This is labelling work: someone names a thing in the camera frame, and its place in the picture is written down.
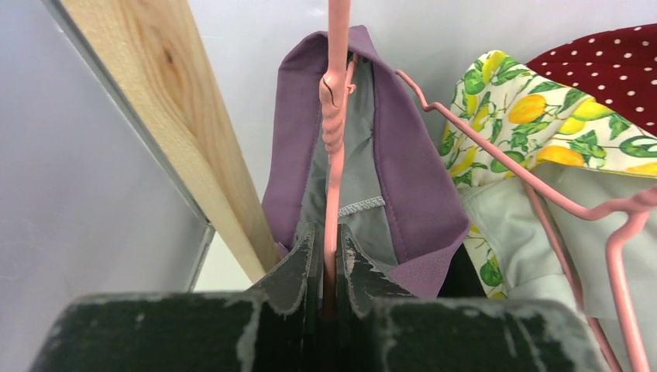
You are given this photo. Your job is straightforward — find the left aluminium frame post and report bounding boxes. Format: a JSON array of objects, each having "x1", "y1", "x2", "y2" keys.
[{"x1": 44, "y1": 1, "x2": 215, "y2": 291}]

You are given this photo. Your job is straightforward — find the lemon print skirt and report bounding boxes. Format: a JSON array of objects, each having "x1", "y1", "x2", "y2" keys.
[{"x1": 438, "y1": 50, "x2": 656, "y2": 298}]

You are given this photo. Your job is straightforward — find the wooden clothes rack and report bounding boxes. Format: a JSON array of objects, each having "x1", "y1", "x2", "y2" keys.
[{"x1": 64, "y1": 1, "x2": 280, "y2": 281}]

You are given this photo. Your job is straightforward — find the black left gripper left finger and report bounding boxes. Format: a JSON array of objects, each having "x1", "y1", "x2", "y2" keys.
[{"x1": 250, "y1": 223, "x2": 324, "y2": 329}]

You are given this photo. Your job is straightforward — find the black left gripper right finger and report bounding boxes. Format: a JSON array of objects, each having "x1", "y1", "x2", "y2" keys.
[{"x1": 337, "y1": 224, "x2": 414, "y2": 329}]

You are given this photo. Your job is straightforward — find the purple pleated skirt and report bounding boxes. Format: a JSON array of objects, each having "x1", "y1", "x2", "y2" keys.
[{"x1": 263, "y1": 26, "x2": 483, "y2": 298}]

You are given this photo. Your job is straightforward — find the red polka dot skirt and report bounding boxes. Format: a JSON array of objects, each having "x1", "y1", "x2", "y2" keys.
[{"x1": 527, "y1": 23, "x2": 656, "y2": 135}]

